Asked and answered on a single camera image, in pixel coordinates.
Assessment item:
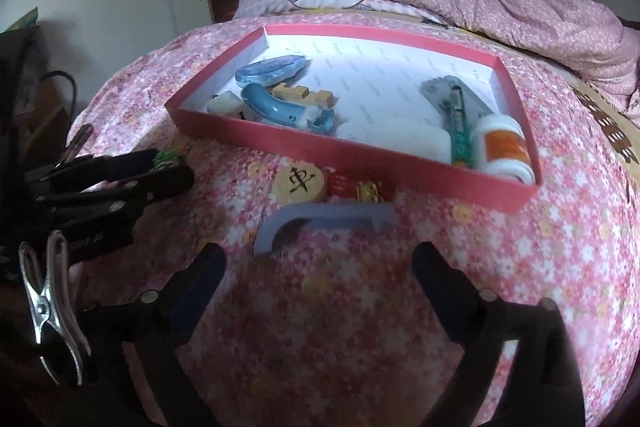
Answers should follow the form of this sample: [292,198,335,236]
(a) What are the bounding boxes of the pink cardboard box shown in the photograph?
[165,24,542,214]

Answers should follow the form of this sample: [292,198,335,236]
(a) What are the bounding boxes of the metal spring clip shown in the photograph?
[18,230,92,386]

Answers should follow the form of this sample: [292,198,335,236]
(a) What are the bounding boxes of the grey plastic plate with holes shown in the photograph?
[419,76,496,128]

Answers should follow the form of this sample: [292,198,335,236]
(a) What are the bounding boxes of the white jar with orange label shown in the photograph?
[470,114,536,182]

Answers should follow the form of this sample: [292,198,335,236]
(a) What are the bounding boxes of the blue curved plastic toy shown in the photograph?
[241,83,337,136]

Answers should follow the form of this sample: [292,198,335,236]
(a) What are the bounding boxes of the white eraser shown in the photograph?
[206,91,248,118]

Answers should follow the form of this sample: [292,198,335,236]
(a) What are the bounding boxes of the grey-purple plastic handle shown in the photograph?
[253,202,398,258]

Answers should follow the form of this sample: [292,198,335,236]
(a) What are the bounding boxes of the wooden puzzle block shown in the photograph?
[272,82,335,110]

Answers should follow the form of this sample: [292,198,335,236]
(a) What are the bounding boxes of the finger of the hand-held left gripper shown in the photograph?
[25,149,160,190]
[37,163,196,214]

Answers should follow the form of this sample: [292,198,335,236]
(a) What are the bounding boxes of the dark wooden furniture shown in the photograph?
[0,24,68,152]

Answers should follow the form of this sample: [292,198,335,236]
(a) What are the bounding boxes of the bedside cabinet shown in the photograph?
[161,0,261,38]

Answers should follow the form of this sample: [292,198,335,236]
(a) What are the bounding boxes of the pink floral bed sheet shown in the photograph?
[70,14,640,427]

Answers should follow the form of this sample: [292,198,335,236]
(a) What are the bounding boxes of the small red and gold toy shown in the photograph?
[327,174,388,202]

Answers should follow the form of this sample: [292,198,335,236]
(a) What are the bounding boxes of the black cable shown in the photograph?
[39,71,80,118]

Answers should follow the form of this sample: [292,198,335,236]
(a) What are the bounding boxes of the green printed pack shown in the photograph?
[447,88,475,168]

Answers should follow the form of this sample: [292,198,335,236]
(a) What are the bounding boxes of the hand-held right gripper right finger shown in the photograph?
[411,241,586,427]

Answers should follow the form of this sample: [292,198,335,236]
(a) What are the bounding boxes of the round wooden chess piece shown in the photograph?
[272,158,327,208]

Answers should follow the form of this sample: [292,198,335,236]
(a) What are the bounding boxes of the blue correction tape dispenser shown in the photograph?
[235,55,308,88]

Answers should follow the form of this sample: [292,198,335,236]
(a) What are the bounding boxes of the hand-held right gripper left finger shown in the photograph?
[65,242,228,427]

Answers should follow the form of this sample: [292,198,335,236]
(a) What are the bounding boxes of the white earbud case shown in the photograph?
[345,117,453,165]

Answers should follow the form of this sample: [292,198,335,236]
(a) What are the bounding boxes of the cartoon print pillow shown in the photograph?
[237,0,451,25]

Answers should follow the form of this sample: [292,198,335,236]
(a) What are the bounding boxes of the small green toy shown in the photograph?
[152,150,183,170]

